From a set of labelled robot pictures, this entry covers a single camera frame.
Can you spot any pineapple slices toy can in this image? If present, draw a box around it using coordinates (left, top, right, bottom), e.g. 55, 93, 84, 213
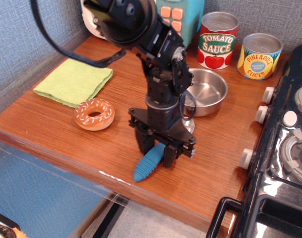
237, 33, 283, 80

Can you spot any orange plush toy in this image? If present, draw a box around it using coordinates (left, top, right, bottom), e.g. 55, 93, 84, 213
5, 229, 27, 238

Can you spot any tomato sauce toy can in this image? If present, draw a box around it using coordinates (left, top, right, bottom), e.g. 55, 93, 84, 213
197, 11, 240, 70

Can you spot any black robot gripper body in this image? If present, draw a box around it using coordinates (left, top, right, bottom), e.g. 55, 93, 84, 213
127, 95, 197, 159

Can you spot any small steel pan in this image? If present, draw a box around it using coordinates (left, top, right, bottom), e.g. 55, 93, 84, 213
184, 68, 228, 117

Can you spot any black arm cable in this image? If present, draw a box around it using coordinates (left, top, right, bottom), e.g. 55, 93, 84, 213
29, 0, 127, 68

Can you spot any black toy stove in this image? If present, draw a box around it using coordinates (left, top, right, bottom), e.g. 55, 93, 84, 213
207, 44, 302, 238

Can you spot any teal toy microwave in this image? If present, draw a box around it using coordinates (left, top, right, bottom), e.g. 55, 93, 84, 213
82, 0, 204, 54

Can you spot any blue handled metal spoon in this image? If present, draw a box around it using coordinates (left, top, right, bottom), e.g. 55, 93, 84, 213
129, 118, 196, 181

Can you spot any green folded cloth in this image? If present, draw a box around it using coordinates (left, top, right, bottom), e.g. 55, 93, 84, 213
33, 59, 113, 108

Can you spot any toy frosted sprinkle donut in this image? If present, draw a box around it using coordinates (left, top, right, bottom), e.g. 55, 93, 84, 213
73, 98, 116, 131

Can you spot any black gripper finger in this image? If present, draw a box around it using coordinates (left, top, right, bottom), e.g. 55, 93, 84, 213
135, 128, 155, 155
163, 145, 182, 168

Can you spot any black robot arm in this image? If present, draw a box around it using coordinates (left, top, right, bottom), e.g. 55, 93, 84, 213
83, 0, 196, 168

